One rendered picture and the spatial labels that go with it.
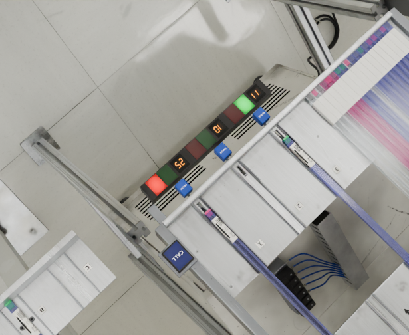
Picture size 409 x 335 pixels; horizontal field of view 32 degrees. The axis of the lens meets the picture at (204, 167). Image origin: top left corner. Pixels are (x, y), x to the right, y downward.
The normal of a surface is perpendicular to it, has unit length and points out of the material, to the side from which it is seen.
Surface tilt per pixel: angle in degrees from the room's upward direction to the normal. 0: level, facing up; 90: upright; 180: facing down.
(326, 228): 0
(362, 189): 0
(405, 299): 44
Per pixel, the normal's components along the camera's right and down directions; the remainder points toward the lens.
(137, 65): 0.51, 0.30
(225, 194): 0.03, -0.25
